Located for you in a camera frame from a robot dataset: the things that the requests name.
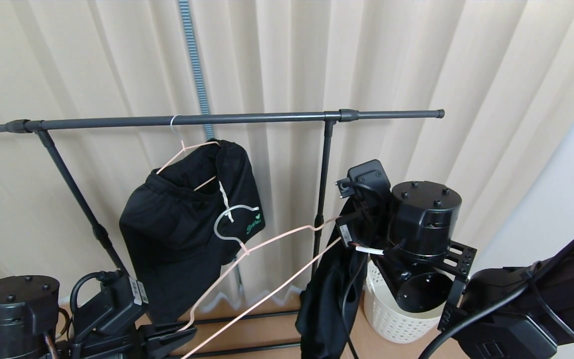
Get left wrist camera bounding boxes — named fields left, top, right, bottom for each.
left=70, top=270, right=149, bottom=345

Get black garment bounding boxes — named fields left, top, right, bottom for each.
left=295, top=199, right=373, bottom=359

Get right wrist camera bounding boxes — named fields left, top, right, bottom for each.
left=335, top=159, right=393, bottom=205

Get white laundry basket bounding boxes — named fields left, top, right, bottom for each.
left=363, top=259, right=447, bottom=345

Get black shorts with green print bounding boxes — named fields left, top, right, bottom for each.
left=119, top=139, right=267, bottom=325

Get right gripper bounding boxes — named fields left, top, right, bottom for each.
left=337, top=203, right=393, bottom=253

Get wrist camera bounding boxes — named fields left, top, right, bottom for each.
left=335, top=159, right=393, bottom=205
left=70, top=270, right=149, bottom=345

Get white curtain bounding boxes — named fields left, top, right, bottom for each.
left=0, top=0, right=574, bottom=321

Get black clothes rack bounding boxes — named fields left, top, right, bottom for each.
left=0, top=108, right=446, bottom=359

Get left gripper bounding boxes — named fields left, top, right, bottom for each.
left=70, top=326, right=154, bottom=359

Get pink clothes hanger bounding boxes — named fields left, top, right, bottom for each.
left=156, top=115, right=223, bottom=193
left=177, top=204, right=353, bottom=359

